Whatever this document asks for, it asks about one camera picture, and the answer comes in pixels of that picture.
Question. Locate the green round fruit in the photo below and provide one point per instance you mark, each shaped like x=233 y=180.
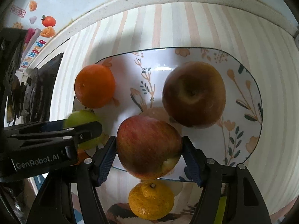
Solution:
x=79 y=117

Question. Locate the yellow citrus fruit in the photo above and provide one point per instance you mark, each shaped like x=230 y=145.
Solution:
x=150 y=200

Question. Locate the striped tablecloth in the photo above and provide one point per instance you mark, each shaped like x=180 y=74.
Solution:
x=275 y=121

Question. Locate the yellow-green object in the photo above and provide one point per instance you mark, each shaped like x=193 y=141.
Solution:
x=220 y=210

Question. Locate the red striped apple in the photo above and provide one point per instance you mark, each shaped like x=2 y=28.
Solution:
x=147 y=144

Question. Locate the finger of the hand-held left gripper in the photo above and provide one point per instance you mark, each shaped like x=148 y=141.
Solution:
x=88 y=130

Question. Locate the fruit print wall sticker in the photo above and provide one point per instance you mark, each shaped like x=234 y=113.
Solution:
x=48 y=22

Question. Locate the small orange fruit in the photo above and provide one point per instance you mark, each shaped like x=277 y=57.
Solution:
x=81 y=155

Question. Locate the dark red apple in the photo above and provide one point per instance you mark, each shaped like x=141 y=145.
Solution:
x=193 y=95

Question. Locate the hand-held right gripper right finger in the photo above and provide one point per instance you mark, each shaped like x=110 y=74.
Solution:
x=192 y=163

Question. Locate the white floral plate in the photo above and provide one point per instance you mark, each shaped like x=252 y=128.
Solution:
x=137 y=74

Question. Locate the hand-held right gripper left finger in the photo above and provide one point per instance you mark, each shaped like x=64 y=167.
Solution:
x=106 y=162

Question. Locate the orange tangerine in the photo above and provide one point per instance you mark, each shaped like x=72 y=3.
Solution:
x=94 y=86

